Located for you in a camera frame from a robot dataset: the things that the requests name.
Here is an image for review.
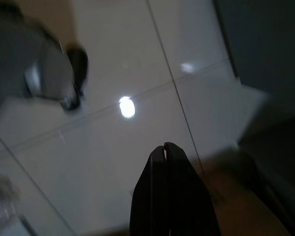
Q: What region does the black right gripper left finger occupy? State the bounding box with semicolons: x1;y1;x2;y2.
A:
129;145;169;236

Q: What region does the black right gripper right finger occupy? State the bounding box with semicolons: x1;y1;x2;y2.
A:
164;141;222;236

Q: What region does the wooden table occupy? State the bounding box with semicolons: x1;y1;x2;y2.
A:
201;149;295;236

